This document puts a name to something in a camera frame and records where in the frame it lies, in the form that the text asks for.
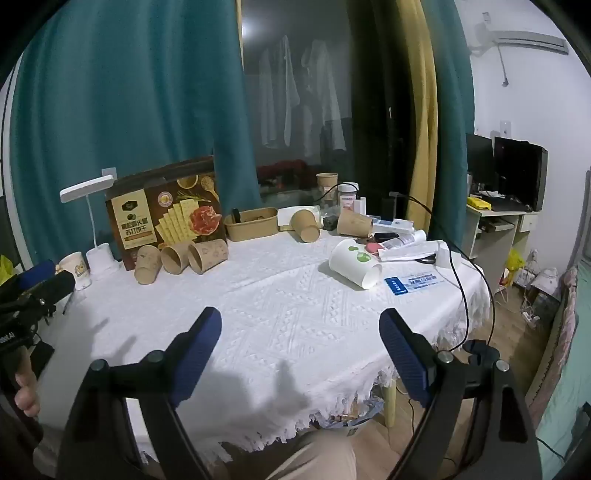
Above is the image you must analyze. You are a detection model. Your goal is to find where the blue and white flat box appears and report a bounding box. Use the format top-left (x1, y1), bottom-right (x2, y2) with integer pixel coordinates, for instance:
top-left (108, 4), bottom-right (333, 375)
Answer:
top-left (383, 270), bottom-right (447, 295)

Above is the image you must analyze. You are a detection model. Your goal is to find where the person's left hand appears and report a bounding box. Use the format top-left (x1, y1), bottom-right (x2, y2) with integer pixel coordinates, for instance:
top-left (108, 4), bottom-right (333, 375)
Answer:
top-left (14, 345), bottom-right (43, 420)

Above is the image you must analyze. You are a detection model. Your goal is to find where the teal curtain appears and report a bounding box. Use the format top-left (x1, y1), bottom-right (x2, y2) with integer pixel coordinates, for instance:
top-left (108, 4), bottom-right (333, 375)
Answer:
top-left (9, 0), bottom-right (262, 265)
top-left (429, 0), bottom-right (477, 247)

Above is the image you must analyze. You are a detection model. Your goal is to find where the bed with patterned blanket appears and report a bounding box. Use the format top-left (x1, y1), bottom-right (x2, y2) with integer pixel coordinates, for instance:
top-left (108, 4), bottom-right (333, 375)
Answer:
top-left (526, 265), bottom-right (591, 480)

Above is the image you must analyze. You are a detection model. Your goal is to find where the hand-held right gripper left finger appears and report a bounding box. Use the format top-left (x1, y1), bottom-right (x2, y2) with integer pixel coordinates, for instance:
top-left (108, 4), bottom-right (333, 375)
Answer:
top-left (58, 307), bottom-right (222, 480)

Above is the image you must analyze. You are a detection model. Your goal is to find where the white air conditioner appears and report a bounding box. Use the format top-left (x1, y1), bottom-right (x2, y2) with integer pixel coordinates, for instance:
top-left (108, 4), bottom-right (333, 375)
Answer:
top-left (468, 27), bottom-right (570, 57)

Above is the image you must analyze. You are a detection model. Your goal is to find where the yellow curtain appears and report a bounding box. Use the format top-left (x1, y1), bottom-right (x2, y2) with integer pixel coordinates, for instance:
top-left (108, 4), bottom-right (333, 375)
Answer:
top-left (396, 0), bottom-right (439, 232)

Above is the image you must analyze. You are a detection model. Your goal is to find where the white computer desk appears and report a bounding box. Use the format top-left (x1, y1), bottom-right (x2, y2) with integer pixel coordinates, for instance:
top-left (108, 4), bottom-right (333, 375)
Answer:
top-left (463, 198), bottom-right (542, 278)

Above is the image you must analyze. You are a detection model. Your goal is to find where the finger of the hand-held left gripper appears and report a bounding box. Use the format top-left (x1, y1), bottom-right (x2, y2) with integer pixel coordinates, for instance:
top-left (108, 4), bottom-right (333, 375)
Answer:
top-left (21, 271), bottom-right (77, 309)
top-left (17, 259), bottom-right (57, 288)

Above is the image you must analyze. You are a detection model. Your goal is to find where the blue and white carton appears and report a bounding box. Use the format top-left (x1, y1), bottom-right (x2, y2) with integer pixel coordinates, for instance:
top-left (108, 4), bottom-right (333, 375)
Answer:
top-left (369, 217), bottom-right (414, 234)

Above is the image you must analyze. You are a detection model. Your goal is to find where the brown cracker box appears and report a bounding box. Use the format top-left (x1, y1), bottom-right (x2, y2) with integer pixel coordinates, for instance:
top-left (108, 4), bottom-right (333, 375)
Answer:
top-left (105, 156), bottom-right (229, 271)

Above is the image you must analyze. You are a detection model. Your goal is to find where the white lace tablecloth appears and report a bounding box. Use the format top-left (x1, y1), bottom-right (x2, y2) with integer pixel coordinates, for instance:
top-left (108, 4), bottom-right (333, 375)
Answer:
top-left (34, 224), bottom-right (491, 464)

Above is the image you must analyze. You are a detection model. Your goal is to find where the black cable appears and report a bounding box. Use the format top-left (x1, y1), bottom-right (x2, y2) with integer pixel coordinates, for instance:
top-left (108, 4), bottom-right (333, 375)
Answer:
top-left (390, 191), bottom-right (498, 352)

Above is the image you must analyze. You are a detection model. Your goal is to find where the black flat object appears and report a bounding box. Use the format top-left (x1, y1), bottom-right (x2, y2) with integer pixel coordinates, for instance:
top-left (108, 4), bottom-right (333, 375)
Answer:
top-left (28, 342), bottom-right (56, 371)

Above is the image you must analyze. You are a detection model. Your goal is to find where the small white box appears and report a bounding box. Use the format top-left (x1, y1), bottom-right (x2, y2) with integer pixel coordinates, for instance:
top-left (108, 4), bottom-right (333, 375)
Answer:
top-left (434, 239), bottom-right (463, 271)

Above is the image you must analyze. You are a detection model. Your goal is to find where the white cup with green dots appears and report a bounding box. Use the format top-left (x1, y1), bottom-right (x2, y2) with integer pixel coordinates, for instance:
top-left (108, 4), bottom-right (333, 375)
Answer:
top-left (329, 238), bottom-right (384, 291)

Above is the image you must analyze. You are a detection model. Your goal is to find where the brown paper cup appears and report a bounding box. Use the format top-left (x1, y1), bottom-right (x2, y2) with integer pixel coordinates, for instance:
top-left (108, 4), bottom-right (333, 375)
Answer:
top-left (337, 209), bottom-right (374, 239)
top-left (160, 241), bottom-right (193, 276)
top-left (187, 239), bottom-right (230, 276)
top-left (316, 172), bottom-right (339, 202)
top-left (134, 244), bottom-right (163, 285)
top-left (290, 209), bottom-right (322, 243)

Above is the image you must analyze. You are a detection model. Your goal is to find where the white cartoon mug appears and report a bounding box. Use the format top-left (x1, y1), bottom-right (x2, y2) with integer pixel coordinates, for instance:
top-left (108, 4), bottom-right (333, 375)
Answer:
top-left (57, 251), bottom-right (91, 292)

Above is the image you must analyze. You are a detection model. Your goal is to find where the white hanging shirt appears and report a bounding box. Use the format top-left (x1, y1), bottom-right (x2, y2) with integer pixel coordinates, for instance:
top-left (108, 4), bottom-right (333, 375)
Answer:
top-left (300, 39), bottom-right (348, 158)
top-left (256, 34), bottom-right (301, 149)

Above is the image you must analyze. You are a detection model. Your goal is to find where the black computer monitor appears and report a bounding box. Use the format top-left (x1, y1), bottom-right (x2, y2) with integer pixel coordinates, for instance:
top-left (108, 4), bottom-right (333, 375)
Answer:
top-left (493, 136), bottom-right (549, 212)
top-left (465, 133), bottom-right (496, 191)

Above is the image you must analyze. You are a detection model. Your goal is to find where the black power adapter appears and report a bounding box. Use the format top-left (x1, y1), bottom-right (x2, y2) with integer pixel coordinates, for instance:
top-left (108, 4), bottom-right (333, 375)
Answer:
top-left (382, 191), bottom-right (407, 223)

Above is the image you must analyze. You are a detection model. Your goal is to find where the white desk lamp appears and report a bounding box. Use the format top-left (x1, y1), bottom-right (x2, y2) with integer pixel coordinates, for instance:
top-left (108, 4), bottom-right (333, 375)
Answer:
top-left (60, 175), bottom-right (116, 274)

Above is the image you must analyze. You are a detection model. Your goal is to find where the jar with white lid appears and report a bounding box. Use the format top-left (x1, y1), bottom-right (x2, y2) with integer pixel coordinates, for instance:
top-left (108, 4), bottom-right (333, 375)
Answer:
top-left (339, 182), bottom-right (361, 213)

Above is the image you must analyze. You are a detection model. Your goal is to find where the wooden table leg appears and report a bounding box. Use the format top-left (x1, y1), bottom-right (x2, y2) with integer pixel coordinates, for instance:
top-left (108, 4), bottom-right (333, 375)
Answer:
top-left (382, 385), bottom-right (399, 430)

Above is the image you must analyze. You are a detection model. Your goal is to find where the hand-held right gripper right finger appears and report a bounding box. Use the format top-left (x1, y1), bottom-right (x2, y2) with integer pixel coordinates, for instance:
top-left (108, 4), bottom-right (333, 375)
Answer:
top-left (379, 308), bottom-right (542, 480)

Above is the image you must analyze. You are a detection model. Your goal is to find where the brown paper bowl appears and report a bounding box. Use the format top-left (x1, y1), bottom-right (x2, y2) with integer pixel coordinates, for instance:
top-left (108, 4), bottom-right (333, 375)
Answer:
top-left (224, 207), bottom-right (279, 243)

